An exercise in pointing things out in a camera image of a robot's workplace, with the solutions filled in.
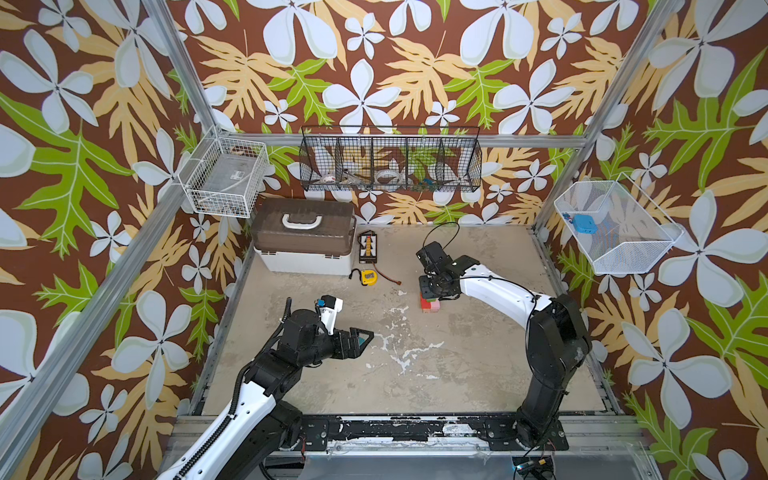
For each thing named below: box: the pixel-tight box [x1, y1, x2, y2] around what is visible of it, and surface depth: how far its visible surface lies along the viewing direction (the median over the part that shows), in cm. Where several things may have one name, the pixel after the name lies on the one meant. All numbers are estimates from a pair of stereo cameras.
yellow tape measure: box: [361, 270, 379, 286], surface depth 106 cm
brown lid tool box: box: [251, 197, 357, 275], surface depth 97 cm
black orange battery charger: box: [358, 229, 378, 264], surface depth 114 cm
